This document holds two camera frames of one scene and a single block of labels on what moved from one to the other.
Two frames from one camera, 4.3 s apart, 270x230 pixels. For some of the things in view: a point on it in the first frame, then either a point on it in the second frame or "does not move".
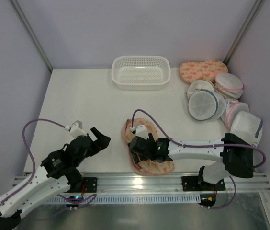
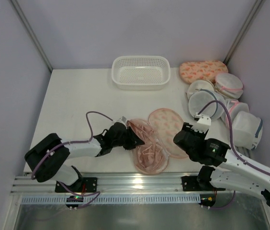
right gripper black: [137, 146] to [187, 135]
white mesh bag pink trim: [233, 106] does not move
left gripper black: [93, 143] to [128, 138]
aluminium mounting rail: [165, 182] does not move
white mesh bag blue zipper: [205, 105] does not move
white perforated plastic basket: [140, 73] does not move
